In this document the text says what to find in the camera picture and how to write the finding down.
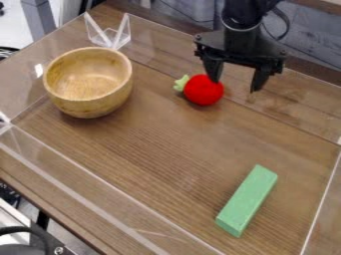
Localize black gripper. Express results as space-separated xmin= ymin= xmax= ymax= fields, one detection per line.
xmin=194 ymin=29 xmax=287 ymax=93

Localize brown wooden bowl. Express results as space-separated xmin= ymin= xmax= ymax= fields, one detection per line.
xmin=43 ymin=47 xmax=134 ymax=119

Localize green rectangular stick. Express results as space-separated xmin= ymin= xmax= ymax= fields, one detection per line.
xmin=214 ymin=164 xmax=279 ymax=238

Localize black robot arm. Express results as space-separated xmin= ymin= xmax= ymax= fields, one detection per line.
xmin=194 ymin=0 xmax=287 ymax=93

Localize red plush tomato toy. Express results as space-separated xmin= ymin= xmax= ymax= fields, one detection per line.
xmin=173 ymin=74 xmax=224 ymax=106

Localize clear acrylic tray walls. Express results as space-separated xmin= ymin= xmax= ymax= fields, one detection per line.
xmin=0 ymin=18 xmax=341 ymax=255

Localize black table leg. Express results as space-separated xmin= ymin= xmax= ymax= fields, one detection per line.
xmin=37 ymin=211 xmax=50 ymax=230

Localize grey post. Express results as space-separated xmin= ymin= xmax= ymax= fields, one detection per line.
xmin=20 ymin=0 xmax=57 ymax=41

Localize black metal bracket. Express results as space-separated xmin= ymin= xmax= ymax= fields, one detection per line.
xmin=30 ymin=222 xmax=78 ymax=255

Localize black cable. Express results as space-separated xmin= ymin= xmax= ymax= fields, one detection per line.
xmin=0 ymin=226 xmax=53 ymax=255

